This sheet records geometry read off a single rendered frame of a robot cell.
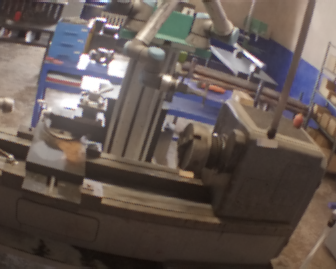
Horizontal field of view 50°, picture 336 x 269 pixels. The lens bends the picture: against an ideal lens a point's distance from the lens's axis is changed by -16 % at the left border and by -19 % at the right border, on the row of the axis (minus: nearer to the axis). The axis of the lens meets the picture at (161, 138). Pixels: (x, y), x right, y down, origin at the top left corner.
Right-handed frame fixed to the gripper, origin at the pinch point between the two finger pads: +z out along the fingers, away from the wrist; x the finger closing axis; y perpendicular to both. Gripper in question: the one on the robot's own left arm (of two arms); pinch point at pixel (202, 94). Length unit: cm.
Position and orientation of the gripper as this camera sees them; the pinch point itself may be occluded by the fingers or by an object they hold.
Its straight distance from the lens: 221.5
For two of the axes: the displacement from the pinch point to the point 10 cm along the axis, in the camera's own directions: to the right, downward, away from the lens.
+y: 2.8, -9.6, -0.7
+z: 9.5, 2.9, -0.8
